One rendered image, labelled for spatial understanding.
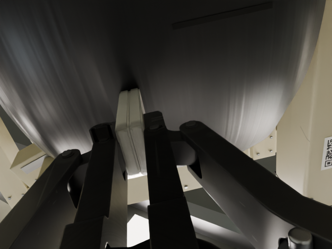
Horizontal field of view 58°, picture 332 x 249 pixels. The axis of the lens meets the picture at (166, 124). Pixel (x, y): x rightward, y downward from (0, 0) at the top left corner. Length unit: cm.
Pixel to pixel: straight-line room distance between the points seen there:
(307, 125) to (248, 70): 34
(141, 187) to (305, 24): 72
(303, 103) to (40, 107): 44
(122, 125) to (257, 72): 12
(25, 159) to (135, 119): 88
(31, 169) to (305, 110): 80
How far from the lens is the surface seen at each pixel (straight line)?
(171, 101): 23
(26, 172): 105
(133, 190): 89
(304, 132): 59
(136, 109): 18
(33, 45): 21
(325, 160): 62
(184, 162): 15
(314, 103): 54
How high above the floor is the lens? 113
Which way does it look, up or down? 32 degrees up
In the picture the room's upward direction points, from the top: 168 degrees clockwise
